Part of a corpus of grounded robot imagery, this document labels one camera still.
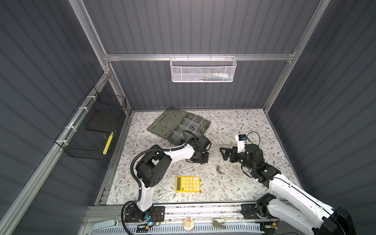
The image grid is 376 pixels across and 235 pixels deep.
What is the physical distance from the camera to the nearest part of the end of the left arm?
70 centimetres

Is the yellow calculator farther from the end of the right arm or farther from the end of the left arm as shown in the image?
the end of the right arm

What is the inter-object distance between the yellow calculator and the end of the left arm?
0.12m

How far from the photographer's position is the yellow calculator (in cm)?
82
